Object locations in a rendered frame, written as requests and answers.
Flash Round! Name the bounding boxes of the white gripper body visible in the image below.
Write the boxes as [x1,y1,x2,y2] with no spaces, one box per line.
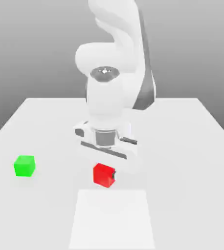
[78,140,139,171]

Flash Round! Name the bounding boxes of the small red cube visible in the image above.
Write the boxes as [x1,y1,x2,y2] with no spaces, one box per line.
[92,163,116,188]

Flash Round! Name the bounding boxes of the small green cube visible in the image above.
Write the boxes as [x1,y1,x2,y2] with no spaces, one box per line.
[13,155,36,178]

